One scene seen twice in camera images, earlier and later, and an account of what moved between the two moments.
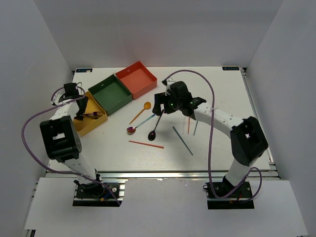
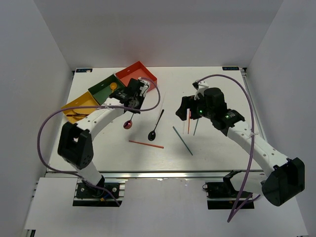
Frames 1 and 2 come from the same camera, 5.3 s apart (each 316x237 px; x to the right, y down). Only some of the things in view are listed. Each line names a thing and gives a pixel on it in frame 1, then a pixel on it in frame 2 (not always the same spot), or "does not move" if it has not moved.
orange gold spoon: x=147 y=105 -> x=113 y=86
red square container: x=137 y=79 does not move
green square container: x=111 y=94 does not move
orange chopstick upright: x=188 y=125 does not move
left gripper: x=84 y=101 -> x=140 y=98
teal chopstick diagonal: x=182 y=140 does not move
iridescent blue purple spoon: x=132 y=129 -> x=128 y=124
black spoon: x=151 y=136 does not move
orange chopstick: x=146 y=144 does not move
